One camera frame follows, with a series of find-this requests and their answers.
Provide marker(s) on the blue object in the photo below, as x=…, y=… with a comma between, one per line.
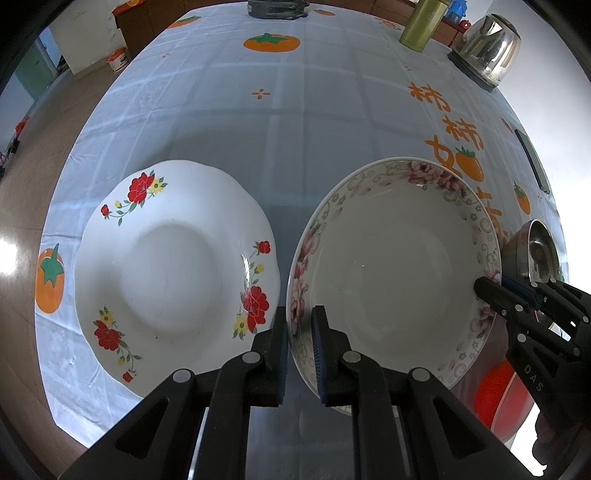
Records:
x=458, y=9

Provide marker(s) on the white plate with red flowers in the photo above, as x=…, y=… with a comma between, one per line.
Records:
x=175, y=277

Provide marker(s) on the stainless steel bowl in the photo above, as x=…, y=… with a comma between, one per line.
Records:
x=517, y=254

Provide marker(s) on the brown wooden cabinet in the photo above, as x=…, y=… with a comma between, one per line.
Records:
x=138, y=23

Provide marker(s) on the dark grey container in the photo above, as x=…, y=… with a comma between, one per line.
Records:
x=277, y=8

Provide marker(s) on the persimmon print tablecloth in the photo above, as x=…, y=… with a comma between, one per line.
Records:
x=277, y=115

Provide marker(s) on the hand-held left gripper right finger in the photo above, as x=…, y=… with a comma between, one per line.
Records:
x=318, y=350

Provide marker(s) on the white plate with pink flowers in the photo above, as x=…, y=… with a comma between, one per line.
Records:
x=397, y=277

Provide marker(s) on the green door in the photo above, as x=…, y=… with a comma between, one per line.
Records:
x=37, y=69

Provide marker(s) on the red plastic bowl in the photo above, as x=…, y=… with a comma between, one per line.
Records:
x=498, y=392

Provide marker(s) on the black kettle base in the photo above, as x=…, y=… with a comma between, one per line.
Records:
x=471, y=69

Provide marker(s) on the green thermos bottle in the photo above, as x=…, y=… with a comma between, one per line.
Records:
x=422, y=25

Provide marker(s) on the black smartphone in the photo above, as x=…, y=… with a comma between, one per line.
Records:
x=533, y=161

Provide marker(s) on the white plastic bucket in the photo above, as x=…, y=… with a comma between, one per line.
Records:
x=117, y=60

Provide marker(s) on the small red object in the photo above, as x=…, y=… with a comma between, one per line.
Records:
x=21, y=125

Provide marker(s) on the stainless steel electric kettle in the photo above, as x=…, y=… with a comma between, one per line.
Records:
x=491, y=44

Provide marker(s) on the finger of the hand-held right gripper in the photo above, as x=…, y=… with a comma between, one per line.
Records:
x=519, y=288
x=496, y=295

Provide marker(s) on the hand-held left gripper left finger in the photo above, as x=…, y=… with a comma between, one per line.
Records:
x=282, y=355

